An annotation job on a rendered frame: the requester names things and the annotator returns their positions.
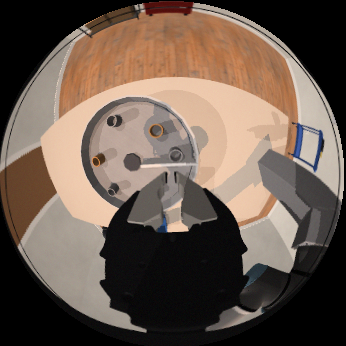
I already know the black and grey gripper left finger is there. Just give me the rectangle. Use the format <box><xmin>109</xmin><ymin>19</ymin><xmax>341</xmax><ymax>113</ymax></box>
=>
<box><xmin>99</xmin><ymin>172</ymin><xmax>168</xmax><ymax>259</ymax></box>

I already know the blue plastic crate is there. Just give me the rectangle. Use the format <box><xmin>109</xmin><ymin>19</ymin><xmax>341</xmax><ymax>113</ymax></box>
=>
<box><xmin>158</xmin><ymin>211</ymin><xmax>168</xmax><ymax>232</ymax></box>

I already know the grey metal sleeve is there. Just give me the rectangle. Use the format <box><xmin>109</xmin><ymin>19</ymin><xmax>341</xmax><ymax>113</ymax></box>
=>
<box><xmin>107</xmin><ymin>183</ymin><xmax>119</xmax><ymax>197</ymax></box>
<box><xmin>106</xmin><ymin>115</ymin><xmax>122</xmax><ymax>127</ymax></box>
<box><xmin>169</xmin><ymin>147</ymin><xmax>183</xmax><ymax>163</ymax></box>

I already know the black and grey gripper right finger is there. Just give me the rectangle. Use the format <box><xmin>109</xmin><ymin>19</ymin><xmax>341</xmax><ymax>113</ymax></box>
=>
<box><xmin>174</xmin><ymin>171</ymin><xmax>248</xmax><ymax>255</ymax></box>

